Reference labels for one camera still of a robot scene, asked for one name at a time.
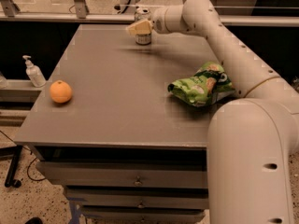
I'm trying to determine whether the green chip bag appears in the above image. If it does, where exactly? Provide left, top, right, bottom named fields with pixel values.
left=167, top=62, right=235, bottom=107

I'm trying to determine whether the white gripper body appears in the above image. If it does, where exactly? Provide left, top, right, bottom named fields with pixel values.
left=151, top=7, right=169, bottom=34

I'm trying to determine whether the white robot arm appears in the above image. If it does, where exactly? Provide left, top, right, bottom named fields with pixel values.
left=127, top=0, right=299, bottom=224

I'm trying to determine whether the black floor cable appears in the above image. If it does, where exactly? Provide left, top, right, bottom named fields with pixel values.
left=0, top=130, right=47, bottom=183

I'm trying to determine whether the white pump dispenser bottle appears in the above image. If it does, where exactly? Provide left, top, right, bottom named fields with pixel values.
left=22, top=55, right=46, bottom=87

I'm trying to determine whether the black stand leg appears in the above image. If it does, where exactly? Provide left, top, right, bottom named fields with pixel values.
left=0, top=146, right=22, bottom=188

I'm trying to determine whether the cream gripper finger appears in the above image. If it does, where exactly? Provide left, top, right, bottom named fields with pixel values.
left=126, top=19, right=153, bottom=35

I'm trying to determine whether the grey drawer cabinet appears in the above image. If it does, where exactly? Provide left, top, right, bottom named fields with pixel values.
left=15, top=25, right=214, bottom=224

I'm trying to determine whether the orange fruit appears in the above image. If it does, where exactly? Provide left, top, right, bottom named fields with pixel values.
left=50, top=80, right=73, bottom=104

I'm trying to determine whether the metal window rail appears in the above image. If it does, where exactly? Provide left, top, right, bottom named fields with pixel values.
left=1, top=0, right=299, bottom=27

